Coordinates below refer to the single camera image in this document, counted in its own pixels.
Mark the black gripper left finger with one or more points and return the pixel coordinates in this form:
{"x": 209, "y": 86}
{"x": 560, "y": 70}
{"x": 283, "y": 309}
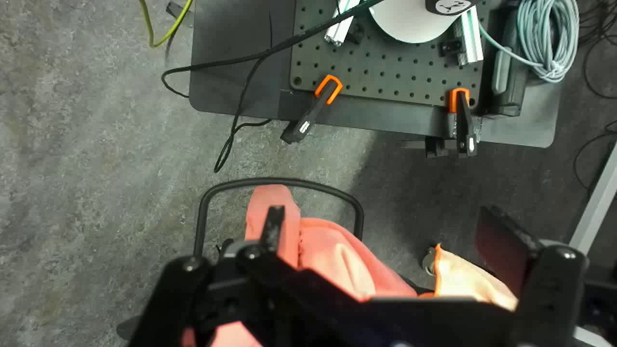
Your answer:
{"x": 273, "y": 228}

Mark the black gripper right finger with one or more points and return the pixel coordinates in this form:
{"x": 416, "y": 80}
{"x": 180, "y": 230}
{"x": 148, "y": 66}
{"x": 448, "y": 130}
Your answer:
{"x": 504, "y": 252}

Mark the light orange towel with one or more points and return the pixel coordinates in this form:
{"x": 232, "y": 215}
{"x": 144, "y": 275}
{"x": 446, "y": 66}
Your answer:
{"x": 470, "y": 280}

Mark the salmon pink cloth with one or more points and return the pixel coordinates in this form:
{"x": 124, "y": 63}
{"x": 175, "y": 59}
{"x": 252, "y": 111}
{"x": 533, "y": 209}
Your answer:
{"x": 321, "y": 253}

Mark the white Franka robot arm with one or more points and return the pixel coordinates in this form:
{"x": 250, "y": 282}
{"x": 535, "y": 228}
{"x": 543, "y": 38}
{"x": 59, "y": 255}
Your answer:
{"x": 412, "y": 22}

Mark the black mesh office chair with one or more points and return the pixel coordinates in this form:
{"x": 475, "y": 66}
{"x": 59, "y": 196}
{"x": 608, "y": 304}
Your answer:
{"x": 205, "y": 205}

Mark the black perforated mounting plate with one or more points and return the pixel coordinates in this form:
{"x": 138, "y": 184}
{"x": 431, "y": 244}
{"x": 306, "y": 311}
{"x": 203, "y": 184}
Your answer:
{"x": 387, "y": 70}

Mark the short aluminium extrusion bar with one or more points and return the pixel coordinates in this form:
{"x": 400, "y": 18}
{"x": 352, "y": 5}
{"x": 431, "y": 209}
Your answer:
{"x": 340, "y": 26}

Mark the long aluminium extrusion bar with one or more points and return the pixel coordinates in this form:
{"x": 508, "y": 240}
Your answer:
{"x": 471, "y": 39}

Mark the grey metal frame bar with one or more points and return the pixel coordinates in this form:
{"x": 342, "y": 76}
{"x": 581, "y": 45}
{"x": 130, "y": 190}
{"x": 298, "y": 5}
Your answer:
{"x": 595, "y": 203}

